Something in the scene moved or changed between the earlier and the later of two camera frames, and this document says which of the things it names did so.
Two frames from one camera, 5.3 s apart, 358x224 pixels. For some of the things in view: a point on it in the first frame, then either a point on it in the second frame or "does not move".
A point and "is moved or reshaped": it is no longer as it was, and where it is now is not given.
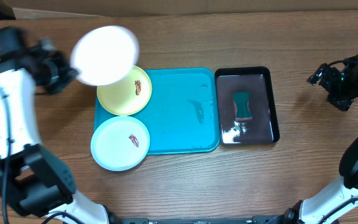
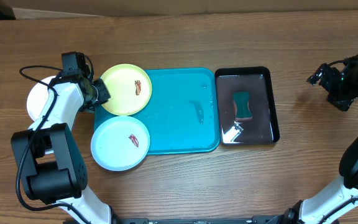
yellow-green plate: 128,96 does not move
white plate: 104,55 is moved or reshaped
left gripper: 71,74 -> 104,94
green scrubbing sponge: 241,100 does not move
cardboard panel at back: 26,9 does not move
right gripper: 344,104 does not move
